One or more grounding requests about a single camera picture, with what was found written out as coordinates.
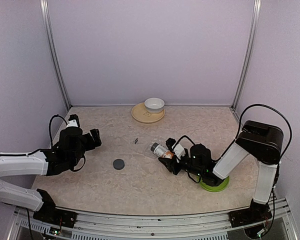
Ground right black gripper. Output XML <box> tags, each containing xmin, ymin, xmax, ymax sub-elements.
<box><xmin>158</xmin><ymin>153</ymin><xmax>204</xmax><ymax>178</ymax></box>

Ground orange pill bottle grey cap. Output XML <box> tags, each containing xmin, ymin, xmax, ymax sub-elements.
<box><xmin>150</xmin><ymin>142</ymin><xmax>174</xmax><ymax>159</ymax></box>

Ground grey round bottle cap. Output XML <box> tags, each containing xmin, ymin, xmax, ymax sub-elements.
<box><xmin>112</xmin><ymin>158</ymin><xmax>125</xmax><ymax>170</ymax></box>

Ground clear plastic pill organizer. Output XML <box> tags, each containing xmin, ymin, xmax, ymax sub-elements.
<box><xmin>132</xmin><ymin>136</ymin><xmax>155</xmax><ymax>158</ymax></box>

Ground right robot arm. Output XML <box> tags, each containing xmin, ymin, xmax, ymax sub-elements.
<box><xmin>158</xmin><ymin>120</ymin><xmax>284</xmax><ymax>222</ymax></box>

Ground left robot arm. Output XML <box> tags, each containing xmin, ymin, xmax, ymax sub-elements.
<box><xmin>0</xmin><ymin>126</ymin><xmax>102</xmax><ymax>223</ymax></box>

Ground beige round plate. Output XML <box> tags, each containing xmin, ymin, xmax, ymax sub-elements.
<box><xmin>131</xmin><ymin>102</ymin><xmax>165</xmax><ymax>124</ymax></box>

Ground green round plate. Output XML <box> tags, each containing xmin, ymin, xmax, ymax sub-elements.
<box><xmin>199</xmin><ymin>176</ymin><xmax>230</xmax><ymax>193</ymax></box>

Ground white ceramic bowl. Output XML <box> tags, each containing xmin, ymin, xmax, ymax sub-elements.
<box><xmin>144</xmin><ymin>97</ymin><xmax>165</xmax><ymax>114</ymax></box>

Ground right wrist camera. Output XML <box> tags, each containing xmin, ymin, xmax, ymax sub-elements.
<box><xmin>165</xmin><ymin>138</ymin><xmax>186</xmax><ymax>160</ymax></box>

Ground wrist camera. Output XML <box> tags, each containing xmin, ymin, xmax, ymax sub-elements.
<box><xmin>66</xmin><ymin>114</ymin><xmax>80</xmax><ymax>128</ymax></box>
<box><xmin>165</xmin><ymin>138</ymin><xmax>186</xmax><ymax>160</ymax></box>

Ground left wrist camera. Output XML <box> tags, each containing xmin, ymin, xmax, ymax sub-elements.
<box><xmin>66</xmin><ymin>114</ymin><xmax>80</xmax><ymax>128</ymax></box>

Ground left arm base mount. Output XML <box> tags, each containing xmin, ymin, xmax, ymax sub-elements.
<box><xmin>33</xmin><ymin>188</ymin><xmax>77</xmax><ymax>229</ymax></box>

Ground front aluminium rail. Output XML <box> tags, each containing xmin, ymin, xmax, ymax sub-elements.
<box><xmin>8</xmin><ymin>198</ymin><xmax>295</xmax><ymax>240</ymax></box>

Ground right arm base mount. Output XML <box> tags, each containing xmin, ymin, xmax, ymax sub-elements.
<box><xmin>228</xmin><ymin>199</ymin><xmax>273</xmax><ymax>228</ymax></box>

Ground left aluminium frame post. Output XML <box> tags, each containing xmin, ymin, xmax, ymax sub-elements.
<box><xmin>39</xmin><ymin>0</ymin><xmax>72</xmax><ymax>111</ymax></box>

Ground aluminium frame post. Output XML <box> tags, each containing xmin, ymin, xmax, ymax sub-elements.
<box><xmin>231</xmin><ymin>0</ymin><xmax>262</xmax><ymax>112</ymax></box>
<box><xmin>39</xmin><ymin>0</ymin><xmax>72</xmax><ymax>111</ymax></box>

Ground right aluminium frame post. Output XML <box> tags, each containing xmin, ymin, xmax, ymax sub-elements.
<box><xmin>231</xmin><ymin>0</ymin><xmax>262</xmax><ymax>112</ymax></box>

